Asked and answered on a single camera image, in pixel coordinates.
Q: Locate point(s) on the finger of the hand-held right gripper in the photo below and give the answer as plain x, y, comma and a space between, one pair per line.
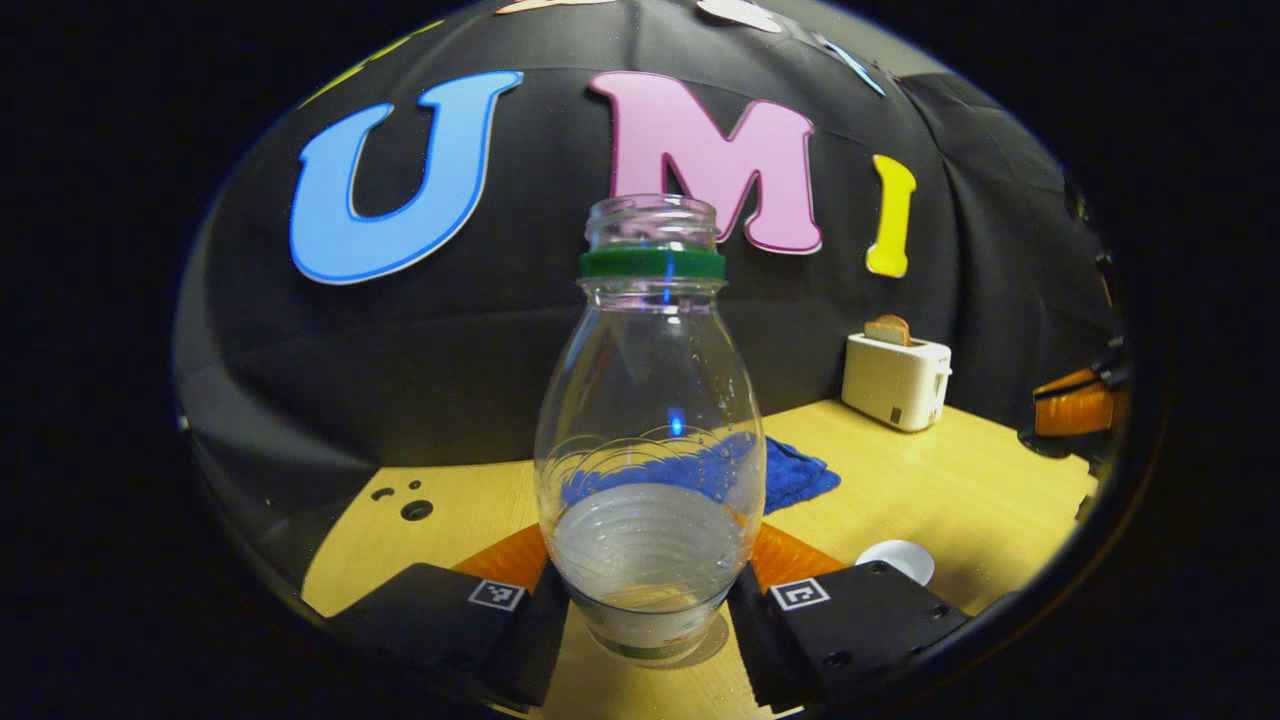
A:
1075, 415
1070, 384

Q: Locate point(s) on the teal teacup lid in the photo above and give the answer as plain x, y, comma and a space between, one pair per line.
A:
1045, 443

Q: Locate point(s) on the black backdrop cloth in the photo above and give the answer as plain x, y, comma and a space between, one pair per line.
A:
450, 350

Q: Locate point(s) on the clear plastic water bottle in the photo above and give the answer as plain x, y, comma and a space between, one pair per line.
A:
648, 400

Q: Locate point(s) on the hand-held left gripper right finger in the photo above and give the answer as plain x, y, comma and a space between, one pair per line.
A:
752, 645

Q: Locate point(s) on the white teacup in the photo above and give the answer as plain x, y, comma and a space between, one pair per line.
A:
900, 557

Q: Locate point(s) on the white toaster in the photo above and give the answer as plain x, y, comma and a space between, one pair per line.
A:
890, 385

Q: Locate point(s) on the toasted bread slice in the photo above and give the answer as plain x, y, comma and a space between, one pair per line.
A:
888, 330

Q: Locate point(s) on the blue towel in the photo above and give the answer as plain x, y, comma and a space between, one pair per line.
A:
795, 480

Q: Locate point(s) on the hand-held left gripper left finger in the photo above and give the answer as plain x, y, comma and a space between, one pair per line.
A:
540, 640

